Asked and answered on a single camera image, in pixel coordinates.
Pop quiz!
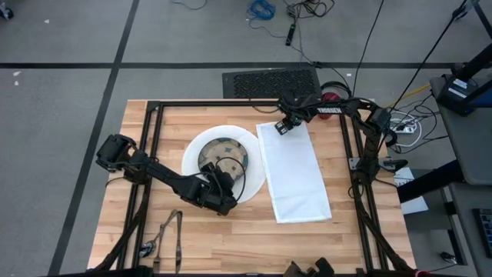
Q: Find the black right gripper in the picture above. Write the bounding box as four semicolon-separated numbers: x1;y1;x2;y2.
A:
274;93;320;136

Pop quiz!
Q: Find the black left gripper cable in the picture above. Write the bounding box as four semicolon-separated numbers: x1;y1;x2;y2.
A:
214;156;248;204

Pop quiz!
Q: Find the black cable ring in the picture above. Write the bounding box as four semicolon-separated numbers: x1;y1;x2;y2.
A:
320;80;353;102

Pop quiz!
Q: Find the white paper sheet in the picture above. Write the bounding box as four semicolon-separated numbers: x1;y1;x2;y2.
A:
392;166;430;215

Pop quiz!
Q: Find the black keyboard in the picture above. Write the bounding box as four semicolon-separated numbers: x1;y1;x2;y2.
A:
471;208;492;259

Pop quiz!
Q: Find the blue cable coil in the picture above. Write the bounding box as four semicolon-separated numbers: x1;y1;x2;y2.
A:
245;0;278;30

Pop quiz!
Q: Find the black perforated floor mat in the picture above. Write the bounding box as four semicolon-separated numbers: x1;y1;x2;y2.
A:
221;68;322;99

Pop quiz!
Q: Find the grey desk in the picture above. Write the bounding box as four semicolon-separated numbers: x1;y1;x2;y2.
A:
447;182;492;277
429;75;492;186

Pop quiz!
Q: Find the black stand pole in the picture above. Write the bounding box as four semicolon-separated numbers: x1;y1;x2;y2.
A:
453;42;492;82

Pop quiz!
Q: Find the black elongated device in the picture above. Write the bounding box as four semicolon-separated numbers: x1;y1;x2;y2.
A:
284;23;298;47

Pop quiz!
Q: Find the red textured cup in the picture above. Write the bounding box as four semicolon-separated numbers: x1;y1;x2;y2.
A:
318;91;344;121

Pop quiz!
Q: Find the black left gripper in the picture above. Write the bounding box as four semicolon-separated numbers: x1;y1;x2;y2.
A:
191;161;238;216

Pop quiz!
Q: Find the white power strip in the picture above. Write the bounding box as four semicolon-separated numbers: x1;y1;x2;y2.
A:
388;117;419;135

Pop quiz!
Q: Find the black cable bundle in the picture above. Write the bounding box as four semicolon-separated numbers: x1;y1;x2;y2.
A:
283;0;336;19

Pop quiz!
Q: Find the white cloth napkin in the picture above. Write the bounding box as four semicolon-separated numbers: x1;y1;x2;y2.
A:
255;121;333;225

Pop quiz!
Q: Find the black hanging cable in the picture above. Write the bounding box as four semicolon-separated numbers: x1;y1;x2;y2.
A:
387;0;470;113
351;0;386;98

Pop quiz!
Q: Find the yellow floor cable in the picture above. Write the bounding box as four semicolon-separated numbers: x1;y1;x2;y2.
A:
386;83;432;109

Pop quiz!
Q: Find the black box with white labels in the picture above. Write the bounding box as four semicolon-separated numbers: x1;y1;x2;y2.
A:
435;72;492;117

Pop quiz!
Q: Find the black support beam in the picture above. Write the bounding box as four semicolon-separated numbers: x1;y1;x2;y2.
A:
397;159;467;204

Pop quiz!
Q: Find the dark patterned plate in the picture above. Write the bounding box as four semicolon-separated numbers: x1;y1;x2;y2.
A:
198;137;250;182

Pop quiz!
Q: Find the round white woven placemat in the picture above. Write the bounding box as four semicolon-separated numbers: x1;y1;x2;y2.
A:
181;125;267;204

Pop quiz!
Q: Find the black table frame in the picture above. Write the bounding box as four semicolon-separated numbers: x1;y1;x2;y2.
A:
88;98;418;277

